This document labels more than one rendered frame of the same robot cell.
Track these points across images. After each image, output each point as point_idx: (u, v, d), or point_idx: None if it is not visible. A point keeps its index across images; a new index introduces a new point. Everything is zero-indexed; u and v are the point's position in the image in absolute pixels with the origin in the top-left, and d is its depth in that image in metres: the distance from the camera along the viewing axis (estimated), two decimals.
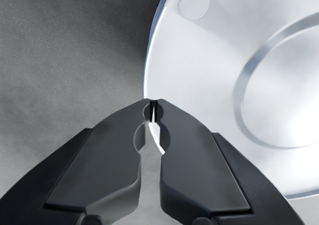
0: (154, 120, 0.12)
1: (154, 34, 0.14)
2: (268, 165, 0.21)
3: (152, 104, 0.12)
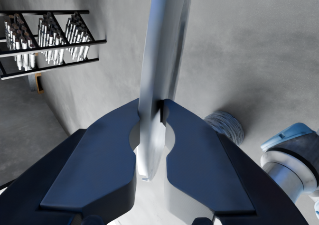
0: (160, 120, 0.12)
1: (144, 161, 0.14)
2: None
3: None
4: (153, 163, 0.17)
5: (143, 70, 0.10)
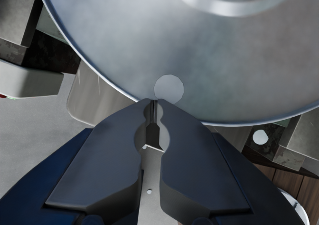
0: (154, 120, 0.12)
1: (203, 120, 0.14)
2: None
3: (152, 104, 0.12)
4: (164, 92, 0.14)
5: (297, 115, 0.14)
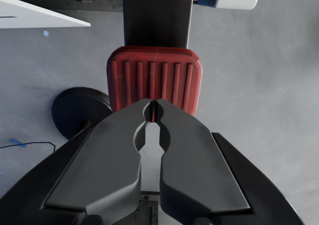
0: (154, 120, 0.12)
1: None
2: None
3: (152, 104, 0.12)
4: None
5: None
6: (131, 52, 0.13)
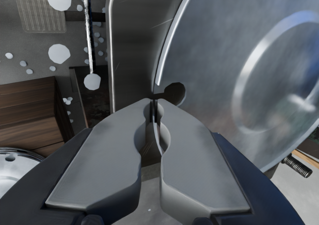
0: (154, 120, 0.12)
1: None
2: None
3: (152, 104, 0.12)
4: None
5: None
6: None
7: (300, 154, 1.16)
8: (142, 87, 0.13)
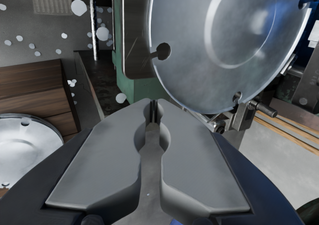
0: (154, 120, 0.12)
1: None
2: (196, 69, 0.28)
3: (152, 104, 0.12)
4: None
5: None
6: None
7: (288, 136, 1.24)
8: (141, 10, 0.21)
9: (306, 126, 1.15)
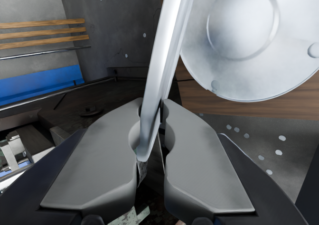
0: (160, 120, 0.12)
1: None
2: None
3: None
4: None
5: None
6: None
7: (8, 26, 1.22)
8: None
9: (4, 45, 1.22)
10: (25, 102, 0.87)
